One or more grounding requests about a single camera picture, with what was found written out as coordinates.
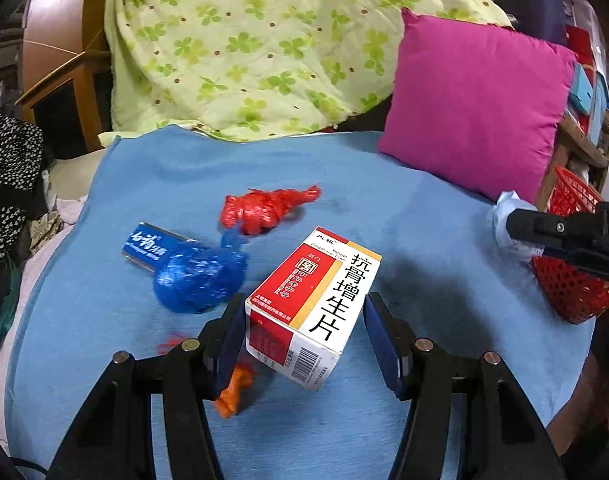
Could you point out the knotted red plastic bag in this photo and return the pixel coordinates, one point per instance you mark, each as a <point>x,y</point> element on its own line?
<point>254,212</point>

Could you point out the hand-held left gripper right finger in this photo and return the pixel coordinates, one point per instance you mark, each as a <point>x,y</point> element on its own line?
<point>382,345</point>

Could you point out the blue toothpaste box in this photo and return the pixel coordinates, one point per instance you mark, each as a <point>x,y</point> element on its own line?
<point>144,250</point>

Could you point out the green clover print quilt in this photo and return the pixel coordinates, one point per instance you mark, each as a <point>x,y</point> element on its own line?
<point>264,50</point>

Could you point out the blue plastic bag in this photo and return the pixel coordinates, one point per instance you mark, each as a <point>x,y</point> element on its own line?
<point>199,280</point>

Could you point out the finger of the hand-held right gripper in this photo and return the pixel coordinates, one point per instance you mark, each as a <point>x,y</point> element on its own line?
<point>554,230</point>
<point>599,262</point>

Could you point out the blue cardboard box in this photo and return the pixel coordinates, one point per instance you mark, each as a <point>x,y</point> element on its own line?
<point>582,90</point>

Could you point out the red and white medicine box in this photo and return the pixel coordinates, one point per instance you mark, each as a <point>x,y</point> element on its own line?
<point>314,300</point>

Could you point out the wooden cabinet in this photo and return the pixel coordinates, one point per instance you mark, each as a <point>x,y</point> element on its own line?
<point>87,110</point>

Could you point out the orange plastic bag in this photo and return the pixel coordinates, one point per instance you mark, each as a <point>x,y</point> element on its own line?
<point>232,395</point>

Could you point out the white plastic bag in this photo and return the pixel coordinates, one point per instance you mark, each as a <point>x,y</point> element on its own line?
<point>499,225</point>

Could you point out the black white floral jacket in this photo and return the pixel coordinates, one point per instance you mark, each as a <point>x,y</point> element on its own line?
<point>9,160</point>

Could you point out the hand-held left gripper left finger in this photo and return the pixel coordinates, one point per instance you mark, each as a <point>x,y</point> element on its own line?
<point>229,340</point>

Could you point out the magenta pillow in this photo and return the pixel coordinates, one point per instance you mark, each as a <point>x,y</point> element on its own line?
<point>474,105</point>

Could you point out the red plastic mesh basket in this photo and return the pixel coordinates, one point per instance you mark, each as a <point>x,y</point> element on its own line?
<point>574,290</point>

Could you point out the beige patterned cloth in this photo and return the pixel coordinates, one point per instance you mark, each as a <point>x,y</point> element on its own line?
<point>47,230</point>

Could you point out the light blue blanket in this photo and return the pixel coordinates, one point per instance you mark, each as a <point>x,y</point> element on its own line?
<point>364,195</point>

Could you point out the cream pillow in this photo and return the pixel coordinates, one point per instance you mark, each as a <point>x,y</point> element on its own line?
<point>74,175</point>

